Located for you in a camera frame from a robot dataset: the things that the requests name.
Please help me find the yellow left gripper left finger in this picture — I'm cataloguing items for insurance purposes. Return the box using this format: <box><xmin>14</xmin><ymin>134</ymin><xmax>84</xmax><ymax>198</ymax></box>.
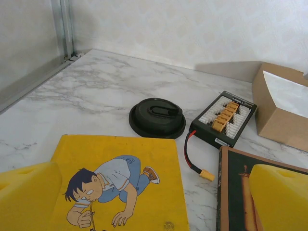
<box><xmin>0</xmin><ymin>161</ymin><xmax>63</xmax><ymax>231</ymax></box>

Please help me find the aluminium frame post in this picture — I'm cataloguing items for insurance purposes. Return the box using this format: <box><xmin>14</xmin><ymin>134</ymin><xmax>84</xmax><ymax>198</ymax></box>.
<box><xmin>54</xmin><ymin>0</ymin><xmax>80</xmax><ymax>61</ymax></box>

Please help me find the aluminium side rail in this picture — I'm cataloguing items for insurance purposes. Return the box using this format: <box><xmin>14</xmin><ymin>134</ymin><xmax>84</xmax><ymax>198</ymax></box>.
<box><xmin>0</xmin><ymin>57</ymin><xmax>73</xmax><ymax>114</ymax></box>

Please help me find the white foam pad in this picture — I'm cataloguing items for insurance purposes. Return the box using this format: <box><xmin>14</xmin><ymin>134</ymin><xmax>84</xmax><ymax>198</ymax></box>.
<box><xmin>262</xmin><ymin>70</ymin><xmax>308</xmax><ymax>118</ymax></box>

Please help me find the dark brown hardcover book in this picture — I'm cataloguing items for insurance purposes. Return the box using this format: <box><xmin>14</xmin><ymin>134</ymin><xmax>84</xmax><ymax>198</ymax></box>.
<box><xmin>216</xmin><ymin>146</ymin><xmax>308</xmax><ymax>231</ymax></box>

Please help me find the black round lid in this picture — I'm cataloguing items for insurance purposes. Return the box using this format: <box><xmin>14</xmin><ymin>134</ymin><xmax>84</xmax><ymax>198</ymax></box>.
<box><xmin>128</xmin><ymin>98</ymin><xmax>187</xmax><ymax>140</ymax></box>

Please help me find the yellow book with crawling boy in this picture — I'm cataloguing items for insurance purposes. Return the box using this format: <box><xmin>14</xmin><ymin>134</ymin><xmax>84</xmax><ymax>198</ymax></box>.
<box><xmin>49</xmin><ymin>134</ymin><xmax>190</xmax><ymax>231</ymax></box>

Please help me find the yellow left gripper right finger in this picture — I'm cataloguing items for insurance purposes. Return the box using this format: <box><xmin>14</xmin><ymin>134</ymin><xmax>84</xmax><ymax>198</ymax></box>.
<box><xmin>249</xmin><ymin>164</ymin><xmax>308</xmax><ymax>231</ymax></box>

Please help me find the brown cardboard box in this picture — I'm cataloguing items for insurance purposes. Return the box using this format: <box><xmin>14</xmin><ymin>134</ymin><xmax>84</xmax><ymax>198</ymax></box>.
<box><xmin>252</xmin><ymin>62</ymin><xmax>308</xmax><ymax>153</ymax></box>

